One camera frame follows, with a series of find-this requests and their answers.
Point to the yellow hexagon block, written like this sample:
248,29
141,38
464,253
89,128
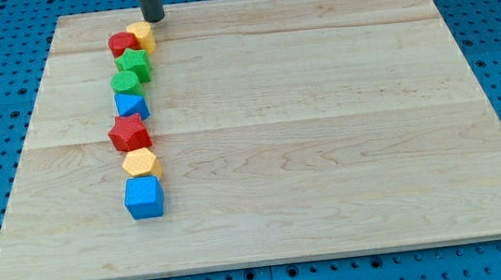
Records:
142,162

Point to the blue triangle block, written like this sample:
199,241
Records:
128,105

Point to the green circle block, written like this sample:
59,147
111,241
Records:
126,82

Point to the red star block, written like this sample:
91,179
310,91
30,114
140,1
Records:
129,133

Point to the light wooden board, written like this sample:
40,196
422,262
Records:
288,131

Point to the green star block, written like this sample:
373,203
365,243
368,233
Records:
136,61

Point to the blue cube block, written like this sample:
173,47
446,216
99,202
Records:
144,197

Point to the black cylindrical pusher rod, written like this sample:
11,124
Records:
152,10

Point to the red circle block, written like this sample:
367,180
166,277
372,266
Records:
120,41

